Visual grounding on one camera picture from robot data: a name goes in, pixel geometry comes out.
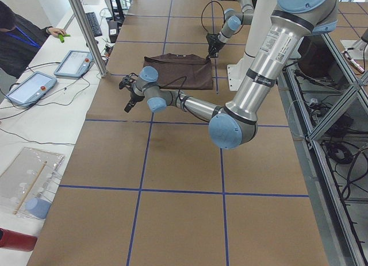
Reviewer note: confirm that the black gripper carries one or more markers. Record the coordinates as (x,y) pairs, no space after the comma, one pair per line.
(214,42)
(133,97)

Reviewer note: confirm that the brown t-shirt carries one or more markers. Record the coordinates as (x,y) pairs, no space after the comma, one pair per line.
(187,72)

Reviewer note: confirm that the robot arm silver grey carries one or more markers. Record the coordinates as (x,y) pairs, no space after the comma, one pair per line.
(233,20)
(235,123)

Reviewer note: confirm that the far teach pendant tablet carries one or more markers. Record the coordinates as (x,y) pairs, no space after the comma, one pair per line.
(74,65)

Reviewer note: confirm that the teach pendant tablet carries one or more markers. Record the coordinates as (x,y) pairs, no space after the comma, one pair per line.
(74,65)
(31,90)

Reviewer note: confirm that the black box white label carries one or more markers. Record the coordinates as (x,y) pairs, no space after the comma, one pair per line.
(113,30)

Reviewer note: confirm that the black keyboard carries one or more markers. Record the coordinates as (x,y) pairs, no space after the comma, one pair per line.
(93,24)

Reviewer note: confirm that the green plastic clamp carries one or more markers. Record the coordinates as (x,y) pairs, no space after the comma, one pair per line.
(62,37)

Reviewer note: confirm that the near teach pendant tablet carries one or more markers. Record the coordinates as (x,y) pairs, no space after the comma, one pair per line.
(31,90)

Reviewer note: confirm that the wooden stick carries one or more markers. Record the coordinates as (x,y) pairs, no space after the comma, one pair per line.
(22,200)

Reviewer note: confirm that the person in dark jacket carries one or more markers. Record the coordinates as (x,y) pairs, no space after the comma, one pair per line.
(21,40)

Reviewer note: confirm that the clear plastic bag sheet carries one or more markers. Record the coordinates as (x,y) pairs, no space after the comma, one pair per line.
(20,174)

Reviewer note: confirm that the light blue cup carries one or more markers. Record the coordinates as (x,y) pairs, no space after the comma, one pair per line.
(38,207)

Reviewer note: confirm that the red cylinder bottle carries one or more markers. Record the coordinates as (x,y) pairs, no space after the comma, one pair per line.
(17,241)

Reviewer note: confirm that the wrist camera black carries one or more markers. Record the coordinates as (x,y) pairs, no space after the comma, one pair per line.
(128,81)

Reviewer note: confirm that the white pedestal column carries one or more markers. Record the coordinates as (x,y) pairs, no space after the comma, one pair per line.
(259,28)

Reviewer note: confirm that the aluminium frame post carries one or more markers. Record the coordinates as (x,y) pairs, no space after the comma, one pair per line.
(81,18)

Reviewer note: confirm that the aluminium frame rail structure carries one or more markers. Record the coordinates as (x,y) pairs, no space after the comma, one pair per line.
(324,92)

